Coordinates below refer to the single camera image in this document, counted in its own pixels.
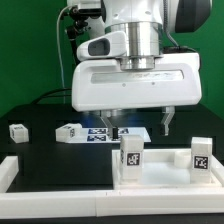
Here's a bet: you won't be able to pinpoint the fiducial marker sheet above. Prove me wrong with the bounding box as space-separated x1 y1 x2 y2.
68 127 151 144

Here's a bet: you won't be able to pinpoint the white square table top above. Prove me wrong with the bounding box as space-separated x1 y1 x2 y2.
112 148 224 190

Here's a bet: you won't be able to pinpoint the white U-shaped fence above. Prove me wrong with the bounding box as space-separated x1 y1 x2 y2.
0 156 224 219

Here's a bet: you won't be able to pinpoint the black cables at base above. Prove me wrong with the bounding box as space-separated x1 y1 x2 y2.
30 87 74 106

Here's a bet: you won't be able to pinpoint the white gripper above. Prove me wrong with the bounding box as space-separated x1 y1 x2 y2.
72 53 202 140

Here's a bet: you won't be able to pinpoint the black camera on mount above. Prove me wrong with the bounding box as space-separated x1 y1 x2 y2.
66 6 102 65

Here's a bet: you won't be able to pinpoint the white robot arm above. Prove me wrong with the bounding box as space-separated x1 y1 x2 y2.
67 0 212 140

